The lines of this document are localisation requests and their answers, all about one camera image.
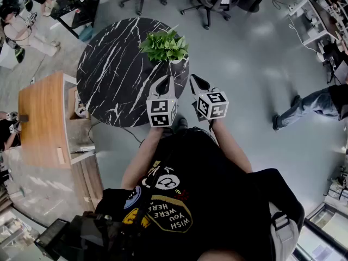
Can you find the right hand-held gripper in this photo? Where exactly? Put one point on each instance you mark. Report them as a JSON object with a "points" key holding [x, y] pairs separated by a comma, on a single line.
{"points": [[213, 105]]}

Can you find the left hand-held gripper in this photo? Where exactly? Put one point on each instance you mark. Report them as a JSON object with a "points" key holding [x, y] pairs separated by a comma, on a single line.
{"points": [[161, 111]]}

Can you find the person's black shoe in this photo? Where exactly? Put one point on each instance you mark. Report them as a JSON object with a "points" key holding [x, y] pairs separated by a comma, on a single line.
{"points": [[182, 123]]}

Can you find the small pale wooden block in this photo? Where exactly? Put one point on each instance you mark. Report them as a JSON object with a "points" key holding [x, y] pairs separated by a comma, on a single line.
{"points": [[60, 155]]}

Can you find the round black marble table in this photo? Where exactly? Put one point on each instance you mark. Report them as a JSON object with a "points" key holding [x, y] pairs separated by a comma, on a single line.
{"points": [[114, 72]]}

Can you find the rectangular black marble table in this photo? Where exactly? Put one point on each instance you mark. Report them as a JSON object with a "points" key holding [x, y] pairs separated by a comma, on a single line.
{"points": [[76, 7]]}

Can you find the person's left forearm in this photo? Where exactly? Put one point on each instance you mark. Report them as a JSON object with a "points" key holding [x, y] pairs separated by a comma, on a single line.
{"points": [[141, 156]]}

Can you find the black waist-mounted device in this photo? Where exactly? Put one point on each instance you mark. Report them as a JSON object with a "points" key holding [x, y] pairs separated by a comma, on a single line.
{"points": [[76, 238]]}

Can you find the small black block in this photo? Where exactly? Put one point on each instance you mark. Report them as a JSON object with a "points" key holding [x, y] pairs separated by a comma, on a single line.
{"points": [[23, 118]]}

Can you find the wooden desk with white frame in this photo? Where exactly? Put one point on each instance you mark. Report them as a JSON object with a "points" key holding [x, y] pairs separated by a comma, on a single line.
{"points": [[43, 118]]}

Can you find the green potted plant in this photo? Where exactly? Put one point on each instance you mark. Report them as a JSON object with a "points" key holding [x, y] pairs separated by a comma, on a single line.
{"points": [[163, 46]]}

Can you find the grey shoulder bag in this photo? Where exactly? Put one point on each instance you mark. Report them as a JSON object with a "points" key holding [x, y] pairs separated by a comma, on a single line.
{"points": [[284, 235]]}

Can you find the person's black printed t-shirt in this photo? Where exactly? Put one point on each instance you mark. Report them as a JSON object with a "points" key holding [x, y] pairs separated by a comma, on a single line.
{"points": [[206, 200]]}

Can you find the person's right forearm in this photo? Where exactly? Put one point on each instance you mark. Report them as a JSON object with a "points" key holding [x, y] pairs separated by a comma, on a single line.
{"points": [[231, 145]]}

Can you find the open cardboard box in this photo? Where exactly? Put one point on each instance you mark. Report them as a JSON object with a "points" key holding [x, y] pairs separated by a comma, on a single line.
{"points": [[77, 110]]}

